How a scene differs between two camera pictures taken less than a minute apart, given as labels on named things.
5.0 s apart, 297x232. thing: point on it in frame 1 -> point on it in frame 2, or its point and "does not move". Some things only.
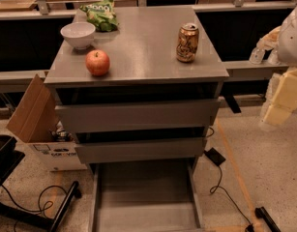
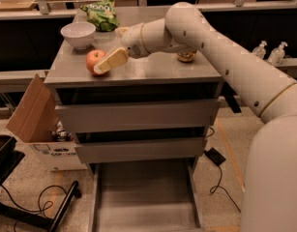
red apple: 98,62 does not move
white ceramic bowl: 80,35 does not move
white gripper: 291,39 -> 133,42
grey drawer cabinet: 137,87 does not move
